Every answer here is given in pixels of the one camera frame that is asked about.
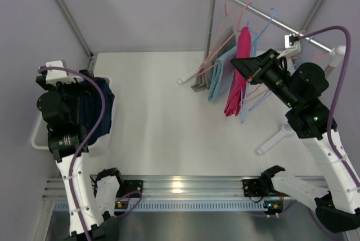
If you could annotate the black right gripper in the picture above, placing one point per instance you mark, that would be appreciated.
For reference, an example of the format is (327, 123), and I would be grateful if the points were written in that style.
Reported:
(260, 67)

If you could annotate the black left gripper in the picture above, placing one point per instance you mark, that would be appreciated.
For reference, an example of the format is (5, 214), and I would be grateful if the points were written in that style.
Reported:
(73, 84)

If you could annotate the navy blue trousers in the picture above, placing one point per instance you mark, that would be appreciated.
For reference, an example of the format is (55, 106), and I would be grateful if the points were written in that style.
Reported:
(90, 109)

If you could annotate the pink trousers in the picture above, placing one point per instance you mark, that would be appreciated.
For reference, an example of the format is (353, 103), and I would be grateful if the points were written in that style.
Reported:
(238, 86)

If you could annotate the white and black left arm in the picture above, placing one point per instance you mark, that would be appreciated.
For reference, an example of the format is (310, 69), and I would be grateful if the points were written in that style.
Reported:
(78, 109)

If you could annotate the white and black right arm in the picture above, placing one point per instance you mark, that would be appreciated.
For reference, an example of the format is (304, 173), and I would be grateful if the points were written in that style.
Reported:
(337, 206)

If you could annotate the light blue trousers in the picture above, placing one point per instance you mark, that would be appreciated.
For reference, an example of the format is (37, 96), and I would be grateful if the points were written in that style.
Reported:
(222, 75)

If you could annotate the grey trousers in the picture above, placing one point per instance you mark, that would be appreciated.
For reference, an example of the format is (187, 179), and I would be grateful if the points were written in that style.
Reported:
(203, 82)

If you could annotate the white plastic laundry basket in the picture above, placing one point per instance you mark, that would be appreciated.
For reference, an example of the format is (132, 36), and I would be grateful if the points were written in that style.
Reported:
(39, 139)

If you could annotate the white and metal clothes rack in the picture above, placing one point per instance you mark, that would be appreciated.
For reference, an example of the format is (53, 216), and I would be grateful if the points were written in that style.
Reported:
(337, 54)

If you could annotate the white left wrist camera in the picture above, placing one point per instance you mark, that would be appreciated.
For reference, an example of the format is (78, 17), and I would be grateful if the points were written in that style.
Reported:
(55, 76)

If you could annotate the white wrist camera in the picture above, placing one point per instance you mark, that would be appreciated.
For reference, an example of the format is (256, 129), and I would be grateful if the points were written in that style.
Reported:
(55, 76)
(292, 46)

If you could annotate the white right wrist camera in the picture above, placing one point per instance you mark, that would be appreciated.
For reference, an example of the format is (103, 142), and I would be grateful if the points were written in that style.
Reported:
(292, 46)

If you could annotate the aluminium mounting rail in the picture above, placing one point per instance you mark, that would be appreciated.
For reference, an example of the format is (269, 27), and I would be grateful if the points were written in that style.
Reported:
(180, 187)

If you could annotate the grey slotted cable duct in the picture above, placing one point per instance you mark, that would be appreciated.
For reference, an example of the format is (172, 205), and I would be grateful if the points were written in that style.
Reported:
(147, 205)

